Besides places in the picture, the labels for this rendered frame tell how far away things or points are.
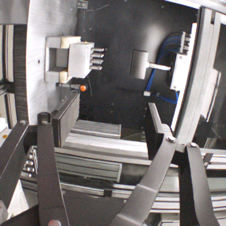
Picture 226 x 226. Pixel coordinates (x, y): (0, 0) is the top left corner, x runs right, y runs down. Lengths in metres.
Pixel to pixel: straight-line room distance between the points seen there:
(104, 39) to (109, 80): 0.19
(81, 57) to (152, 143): 0.40
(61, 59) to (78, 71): 0.10
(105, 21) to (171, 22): 0.29
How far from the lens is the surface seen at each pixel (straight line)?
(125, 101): 0.88
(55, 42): 0.53
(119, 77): 0.84
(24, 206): 0.65
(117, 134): 0.66
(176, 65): 0.58
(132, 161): 0.50
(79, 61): 0.53
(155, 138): 0.16
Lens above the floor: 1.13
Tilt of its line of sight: 1 degrees down
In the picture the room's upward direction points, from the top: 98 degrees clockwise
